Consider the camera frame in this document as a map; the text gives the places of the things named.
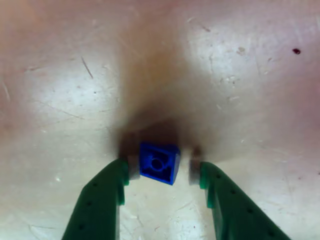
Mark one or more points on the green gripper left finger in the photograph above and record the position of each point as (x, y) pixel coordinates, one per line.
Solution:
(100, 200)

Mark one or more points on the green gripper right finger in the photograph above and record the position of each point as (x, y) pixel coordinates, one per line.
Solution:
(237, 212)

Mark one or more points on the small dark speck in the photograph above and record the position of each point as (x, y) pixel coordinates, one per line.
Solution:
(296, 51)

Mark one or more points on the blue Lego slope brick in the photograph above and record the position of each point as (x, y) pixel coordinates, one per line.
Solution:
(160, 163)

